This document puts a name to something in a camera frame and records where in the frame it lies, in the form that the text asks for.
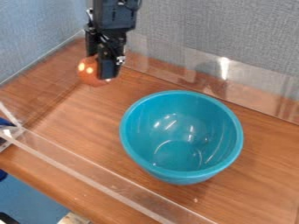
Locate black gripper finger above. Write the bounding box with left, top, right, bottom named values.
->
left=98, top=44, right=126, bottom=80
left=86, top=31, right=99, bottom=57

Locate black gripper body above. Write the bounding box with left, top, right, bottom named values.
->
left=84, top=24, right=128, bottom=55

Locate brown white toy mushroom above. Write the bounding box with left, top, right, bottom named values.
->
left=78, top=56, right=110, bottom=88

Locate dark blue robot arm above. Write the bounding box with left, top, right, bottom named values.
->
left=84, top=0, right=143, bottom=80

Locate blue plastic bowl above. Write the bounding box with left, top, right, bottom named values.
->
left=119, top=90, right=244, bottom=186

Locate clear acrylic left barrier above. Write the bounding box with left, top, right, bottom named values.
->
left=0, top=29, right=83, bottom=86

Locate clear acrylic barrier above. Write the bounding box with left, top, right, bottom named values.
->
left=0, top=103, right=218, bottom=224
left=0, top=29, right=83, bottom=86
left=126, top=32, right=299, bottom=125

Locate clear acrylic back barrier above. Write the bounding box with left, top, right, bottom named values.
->
left=126, top=32, right=299, bottom=125

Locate clear acrylic front barrier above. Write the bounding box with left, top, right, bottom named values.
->
left=0, top=103, right=218, bottom=224

